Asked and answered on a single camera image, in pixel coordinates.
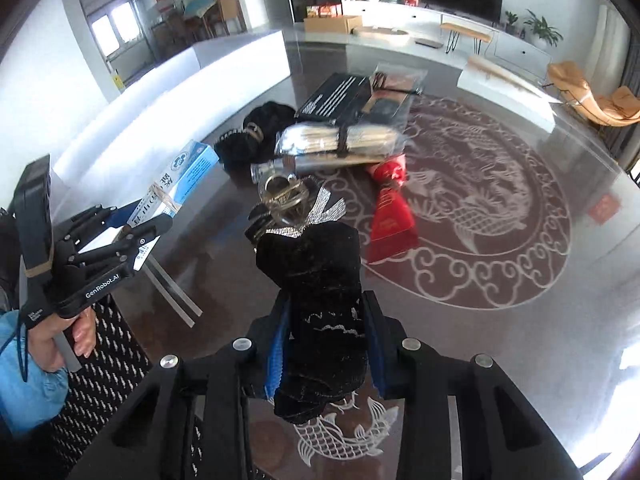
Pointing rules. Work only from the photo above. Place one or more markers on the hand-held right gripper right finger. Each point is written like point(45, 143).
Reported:
point(378, 377)

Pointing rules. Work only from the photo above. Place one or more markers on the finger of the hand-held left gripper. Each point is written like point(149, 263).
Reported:
point(145, 234)
point(120, 215)

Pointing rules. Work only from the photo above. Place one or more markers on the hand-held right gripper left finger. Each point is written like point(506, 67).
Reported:
point(275, 360)

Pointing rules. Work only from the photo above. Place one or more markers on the blue and white carton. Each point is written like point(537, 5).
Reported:
point(192, 170)

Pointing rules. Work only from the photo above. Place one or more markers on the black velvet cloth silver trim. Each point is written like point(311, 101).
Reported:
point(310, 280)

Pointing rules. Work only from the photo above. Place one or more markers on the white storage box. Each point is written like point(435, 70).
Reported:
point(175, 90)

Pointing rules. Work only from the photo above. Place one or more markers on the black knit hat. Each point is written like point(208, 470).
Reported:
point(265, 125)

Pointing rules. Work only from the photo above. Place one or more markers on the red packet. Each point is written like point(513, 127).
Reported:
point(392, 210)

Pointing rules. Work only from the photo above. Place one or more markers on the gold cosmetic tube clear cap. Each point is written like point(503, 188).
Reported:
point(310, 164)

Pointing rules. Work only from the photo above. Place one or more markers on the person's left forearm blue sleeve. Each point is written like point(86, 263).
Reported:
point(27, 390)

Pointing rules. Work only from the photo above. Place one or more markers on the person's left hand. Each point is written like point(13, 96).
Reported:
point(82, 332)

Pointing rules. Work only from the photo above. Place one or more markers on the black gold hair clip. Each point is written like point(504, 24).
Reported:
point(257, 225)

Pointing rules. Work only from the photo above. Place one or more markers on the black patterned mat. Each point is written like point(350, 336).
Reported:
point(110, 385)

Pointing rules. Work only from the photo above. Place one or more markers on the bagged chopstick bundle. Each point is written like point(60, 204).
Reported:
point(320, 140)

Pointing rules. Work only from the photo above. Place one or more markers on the black printed box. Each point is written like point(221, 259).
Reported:
point(335, 97)

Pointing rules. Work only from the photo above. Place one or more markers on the wooden dining chair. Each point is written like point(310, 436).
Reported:
point(231, 7)

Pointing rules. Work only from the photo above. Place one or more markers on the cardboard box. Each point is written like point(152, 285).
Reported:
point(332, 25)

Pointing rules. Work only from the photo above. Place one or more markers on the red orange gift boxes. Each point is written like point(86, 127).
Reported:
point(325, 10)

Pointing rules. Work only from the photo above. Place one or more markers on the clear plastic package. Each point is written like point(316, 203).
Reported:
point(400, 90)

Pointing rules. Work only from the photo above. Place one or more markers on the white flat box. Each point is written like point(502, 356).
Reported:
point(505, 105)

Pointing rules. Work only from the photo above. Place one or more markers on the oval wooden tray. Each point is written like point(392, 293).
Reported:
point(382, 35)

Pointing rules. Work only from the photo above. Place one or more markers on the white television cabinet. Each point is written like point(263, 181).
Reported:
point(395, 17)

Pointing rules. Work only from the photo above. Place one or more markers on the grey floor pad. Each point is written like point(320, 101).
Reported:
point(429, 43)

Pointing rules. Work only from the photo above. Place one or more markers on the tan lounge chair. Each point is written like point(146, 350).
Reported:
point(595, 102)

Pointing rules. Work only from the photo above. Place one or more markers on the wooden bench hairpin legs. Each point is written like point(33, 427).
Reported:
point(467, 31)

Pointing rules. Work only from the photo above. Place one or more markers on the small potted plant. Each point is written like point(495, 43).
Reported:
point(511, 21)

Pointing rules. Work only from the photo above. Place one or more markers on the large leafy potted plant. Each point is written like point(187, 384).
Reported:
point(544, 29)

